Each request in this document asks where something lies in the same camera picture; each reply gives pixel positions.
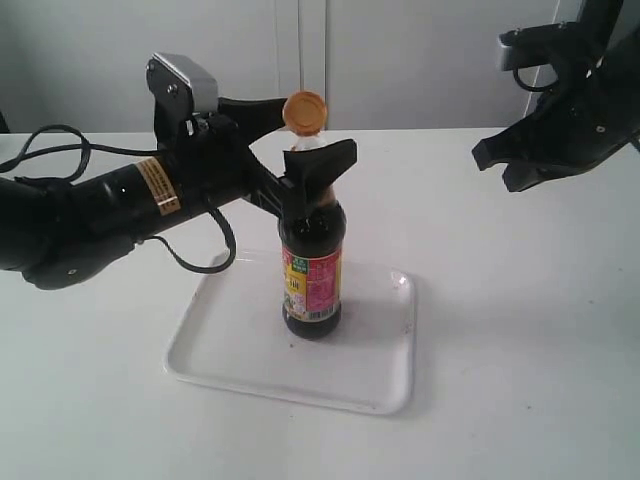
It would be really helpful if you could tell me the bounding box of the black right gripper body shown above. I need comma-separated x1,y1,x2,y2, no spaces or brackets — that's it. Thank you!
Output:
509,22,639,173

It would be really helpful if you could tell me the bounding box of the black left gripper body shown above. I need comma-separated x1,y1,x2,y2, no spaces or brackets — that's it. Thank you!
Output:
154,110,282,217

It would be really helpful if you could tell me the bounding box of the soy sauce bottle gold cap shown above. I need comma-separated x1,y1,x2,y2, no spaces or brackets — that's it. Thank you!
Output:
278,90,347,342

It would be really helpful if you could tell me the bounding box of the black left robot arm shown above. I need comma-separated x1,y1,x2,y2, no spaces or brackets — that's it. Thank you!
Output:
1,98,357,290

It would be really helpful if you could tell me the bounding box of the white plastic tray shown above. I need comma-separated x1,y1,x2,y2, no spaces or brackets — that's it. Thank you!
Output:
164,250,416,415

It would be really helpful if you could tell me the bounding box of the black right camera cable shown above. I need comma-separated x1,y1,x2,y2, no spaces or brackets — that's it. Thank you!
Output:
512,64,561,92

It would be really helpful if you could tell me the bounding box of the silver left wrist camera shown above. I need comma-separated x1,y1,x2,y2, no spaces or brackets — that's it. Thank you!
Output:
146,52,219,136

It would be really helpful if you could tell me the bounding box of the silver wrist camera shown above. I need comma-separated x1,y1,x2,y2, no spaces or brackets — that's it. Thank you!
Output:
146,52,219,136
497,25,564,71

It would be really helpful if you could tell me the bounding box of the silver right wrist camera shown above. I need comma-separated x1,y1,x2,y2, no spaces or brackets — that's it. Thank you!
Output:
497,25,564,71

